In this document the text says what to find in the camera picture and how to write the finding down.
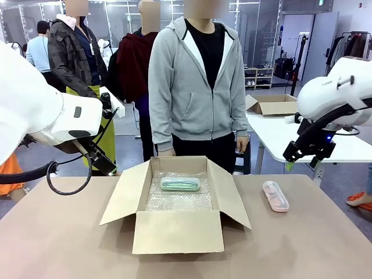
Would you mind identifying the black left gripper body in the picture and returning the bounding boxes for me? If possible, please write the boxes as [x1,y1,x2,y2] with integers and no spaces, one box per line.
[74,138,102,165]

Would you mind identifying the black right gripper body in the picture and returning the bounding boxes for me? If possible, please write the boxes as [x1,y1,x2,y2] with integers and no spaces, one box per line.
[302,129,337,159]

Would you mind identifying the translucent pink glasses case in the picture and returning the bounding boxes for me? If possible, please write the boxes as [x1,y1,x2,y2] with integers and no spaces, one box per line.
[262,180,290,213]

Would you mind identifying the mint green glasses case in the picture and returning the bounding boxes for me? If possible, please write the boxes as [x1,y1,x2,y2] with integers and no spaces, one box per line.
[160,176,201,192]

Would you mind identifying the person's left forearm grey sleeve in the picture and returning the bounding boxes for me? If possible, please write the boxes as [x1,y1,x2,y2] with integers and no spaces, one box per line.
[229,95,249,138]

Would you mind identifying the person's right forearm grey sleeve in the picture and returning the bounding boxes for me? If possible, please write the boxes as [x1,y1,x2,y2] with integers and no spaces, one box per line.
[148,107,174,152]

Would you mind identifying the person's left hand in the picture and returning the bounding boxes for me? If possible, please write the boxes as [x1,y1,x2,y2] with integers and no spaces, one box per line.
[235,135,249,152]

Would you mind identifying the white side table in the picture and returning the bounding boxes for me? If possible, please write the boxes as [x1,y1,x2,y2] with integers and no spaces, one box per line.
[245,112,372,187]

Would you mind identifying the small open cardboard box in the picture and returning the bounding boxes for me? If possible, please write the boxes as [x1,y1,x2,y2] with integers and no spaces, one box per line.
[245,94,299,117]

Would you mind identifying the orange slipper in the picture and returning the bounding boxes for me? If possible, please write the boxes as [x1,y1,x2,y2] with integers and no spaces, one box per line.
[346,191,372,208]

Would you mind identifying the bubble wrap sheet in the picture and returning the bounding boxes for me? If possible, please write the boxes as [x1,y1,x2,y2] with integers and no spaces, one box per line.
[144,170,214,212]

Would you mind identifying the wooden shoe rack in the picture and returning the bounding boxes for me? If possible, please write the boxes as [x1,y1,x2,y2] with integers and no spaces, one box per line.
[244,67,274,90]

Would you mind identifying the black tripod stand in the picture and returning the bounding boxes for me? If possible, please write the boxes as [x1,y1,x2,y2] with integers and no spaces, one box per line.
[290,33,309,96]

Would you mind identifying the black bags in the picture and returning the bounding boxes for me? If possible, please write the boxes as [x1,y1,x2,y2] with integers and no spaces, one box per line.
[274,57,296,81]

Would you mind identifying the mannequin in camouflage jacket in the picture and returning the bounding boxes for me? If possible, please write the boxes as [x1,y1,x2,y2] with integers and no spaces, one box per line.
[47,0,108,99]

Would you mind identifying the mannequin in dark red jacket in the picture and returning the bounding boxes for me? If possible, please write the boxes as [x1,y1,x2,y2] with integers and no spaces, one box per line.
[107,0,161,162]

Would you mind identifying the grey partition panel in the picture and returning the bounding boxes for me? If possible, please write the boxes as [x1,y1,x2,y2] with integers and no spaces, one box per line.
[301,11,340,93]

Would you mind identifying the black clothes rack with garments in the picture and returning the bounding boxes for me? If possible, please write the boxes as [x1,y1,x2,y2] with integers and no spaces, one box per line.
[325,31,371,68]

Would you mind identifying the person in light blue shirt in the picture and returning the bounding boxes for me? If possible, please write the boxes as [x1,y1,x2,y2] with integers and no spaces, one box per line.
[25,20,56,88]

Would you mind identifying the person in grey hoodie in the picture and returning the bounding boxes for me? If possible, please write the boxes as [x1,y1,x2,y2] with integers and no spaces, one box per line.
[148,0,250,175]

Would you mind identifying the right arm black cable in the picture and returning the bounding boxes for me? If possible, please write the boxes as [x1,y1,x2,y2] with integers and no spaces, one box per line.
[295,106,372,146]

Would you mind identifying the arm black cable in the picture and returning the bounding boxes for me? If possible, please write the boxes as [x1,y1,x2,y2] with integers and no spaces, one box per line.
[0,106,120,196]
[295,106,372,146]

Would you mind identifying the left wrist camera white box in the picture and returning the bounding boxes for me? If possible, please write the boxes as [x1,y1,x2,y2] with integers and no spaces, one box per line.
[100,92,126,119]

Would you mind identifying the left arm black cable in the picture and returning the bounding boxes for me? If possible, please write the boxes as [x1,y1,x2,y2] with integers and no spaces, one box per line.
[0,106,120,196]

